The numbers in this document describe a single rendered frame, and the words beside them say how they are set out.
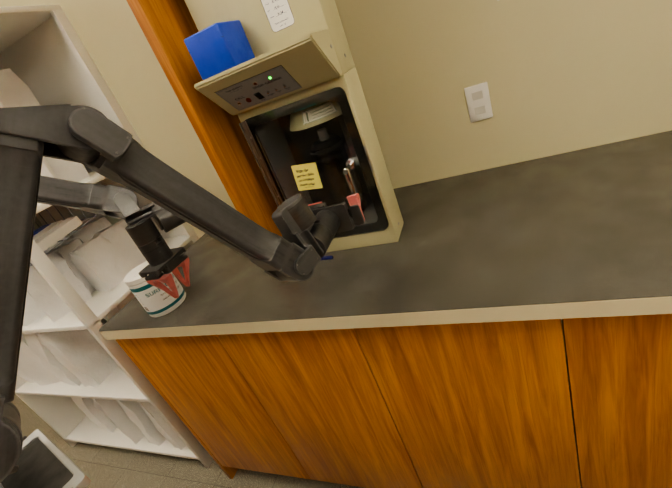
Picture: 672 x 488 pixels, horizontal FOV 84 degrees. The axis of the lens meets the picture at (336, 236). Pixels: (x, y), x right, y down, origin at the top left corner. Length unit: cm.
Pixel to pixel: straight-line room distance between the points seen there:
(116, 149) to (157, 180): 7
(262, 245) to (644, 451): 98
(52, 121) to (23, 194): 10
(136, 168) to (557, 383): 92
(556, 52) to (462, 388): 98
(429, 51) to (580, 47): 42
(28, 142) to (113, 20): 132
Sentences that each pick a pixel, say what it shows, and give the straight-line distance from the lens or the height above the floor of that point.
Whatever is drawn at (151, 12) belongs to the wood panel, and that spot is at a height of 168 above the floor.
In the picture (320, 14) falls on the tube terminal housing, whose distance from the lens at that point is 95.
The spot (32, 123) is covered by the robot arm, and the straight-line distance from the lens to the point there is 59.
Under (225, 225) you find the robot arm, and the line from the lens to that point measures 63.
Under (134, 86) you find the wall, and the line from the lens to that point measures 188.
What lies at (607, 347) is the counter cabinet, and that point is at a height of 79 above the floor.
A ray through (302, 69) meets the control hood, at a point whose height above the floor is 145.
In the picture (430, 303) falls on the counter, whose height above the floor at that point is 94.
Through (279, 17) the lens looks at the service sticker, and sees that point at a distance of 99.
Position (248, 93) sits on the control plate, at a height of 145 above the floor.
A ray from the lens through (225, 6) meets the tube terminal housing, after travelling 105.
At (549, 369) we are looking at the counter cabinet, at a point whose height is 73.
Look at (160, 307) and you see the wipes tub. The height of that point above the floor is 97.
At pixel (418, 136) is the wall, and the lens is 140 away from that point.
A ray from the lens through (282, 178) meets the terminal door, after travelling 108.
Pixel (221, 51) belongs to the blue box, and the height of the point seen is 155.
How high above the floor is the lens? 147
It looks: 25 degrees down
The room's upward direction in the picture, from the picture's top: 22 degrees counter-clockwise
